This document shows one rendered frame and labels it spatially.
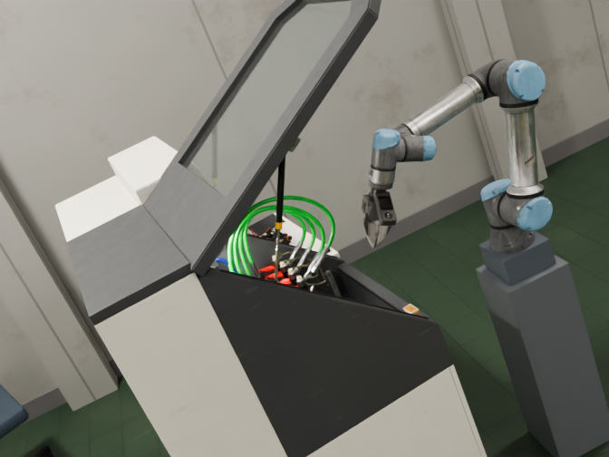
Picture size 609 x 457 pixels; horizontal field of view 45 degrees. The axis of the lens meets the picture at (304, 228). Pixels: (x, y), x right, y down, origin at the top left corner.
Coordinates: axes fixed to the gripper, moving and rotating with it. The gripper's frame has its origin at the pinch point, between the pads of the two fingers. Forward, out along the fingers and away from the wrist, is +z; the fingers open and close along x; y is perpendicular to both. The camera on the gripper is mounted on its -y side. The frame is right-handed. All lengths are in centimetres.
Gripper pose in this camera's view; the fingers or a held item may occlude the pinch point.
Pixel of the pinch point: (375, 245)
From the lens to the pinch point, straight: 226.0
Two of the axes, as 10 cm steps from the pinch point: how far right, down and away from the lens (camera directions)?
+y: -1.7, -4.1, 9.0
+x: -9.8, 0.0, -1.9
